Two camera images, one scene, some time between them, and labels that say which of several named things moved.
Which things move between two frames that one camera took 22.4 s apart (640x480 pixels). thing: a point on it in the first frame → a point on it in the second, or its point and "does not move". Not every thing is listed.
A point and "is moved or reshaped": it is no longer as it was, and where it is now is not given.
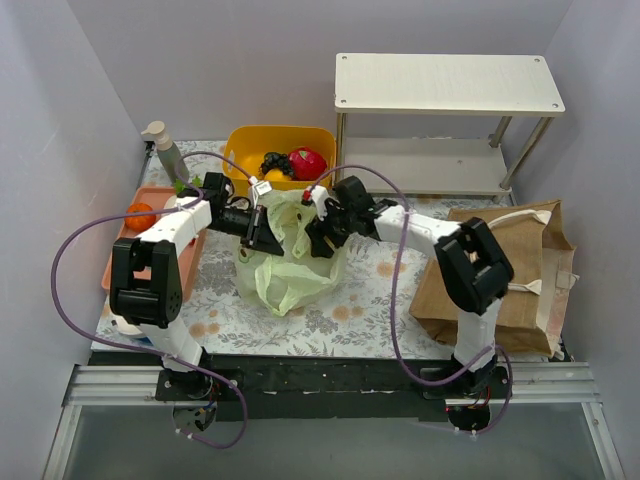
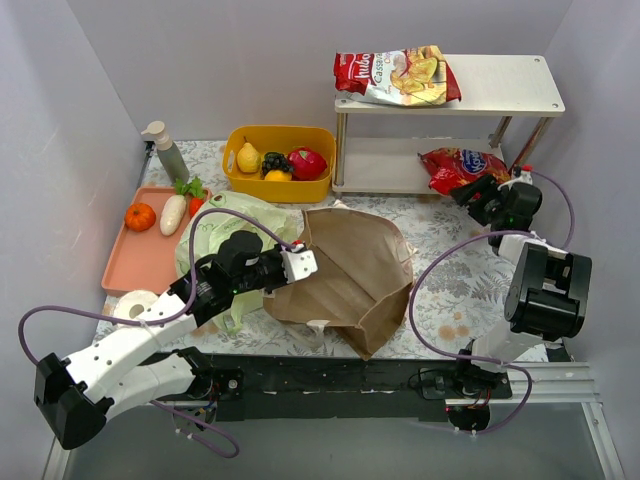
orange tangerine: x=140 y=223 does not move
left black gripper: x=254 y=227 → x=273 y=270
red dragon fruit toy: x=306 y=164 does not move
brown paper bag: x=536 y=242 → x=365 y=271
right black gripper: x=330 y=226 → x=480 y=198
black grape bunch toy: x=275 y=160 does not move
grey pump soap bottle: x=167 y=150 does not move
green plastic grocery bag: x=289 y=282 is moved or reshaped
